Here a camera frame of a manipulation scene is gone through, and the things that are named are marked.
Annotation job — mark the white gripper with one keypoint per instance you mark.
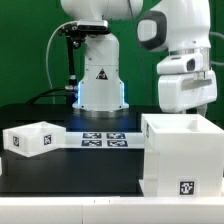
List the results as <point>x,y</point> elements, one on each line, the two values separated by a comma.
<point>178,93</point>

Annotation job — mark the large white drawer cabinet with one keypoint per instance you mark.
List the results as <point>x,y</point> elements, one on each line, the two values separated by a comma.
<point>183,156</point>

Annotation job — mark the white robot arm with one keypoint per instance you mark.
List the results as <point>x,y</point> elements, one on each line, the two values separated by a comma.
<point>180,27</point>

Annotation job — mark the left white drawer box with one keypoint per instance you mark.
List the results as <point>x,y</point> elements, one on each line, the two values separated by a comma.
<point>34,139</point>

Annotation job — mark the white marker base plate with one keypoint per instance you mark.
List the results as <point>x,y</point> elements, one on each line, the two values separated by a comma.
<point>92,140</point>

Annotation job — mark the black camera on stand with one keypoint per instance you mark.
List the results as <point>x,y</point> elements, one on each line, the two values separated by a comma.
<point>76,33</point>

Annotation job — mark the white front rail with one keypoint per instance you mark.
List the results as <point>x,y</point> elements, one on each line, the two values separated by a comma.
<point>111,210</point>

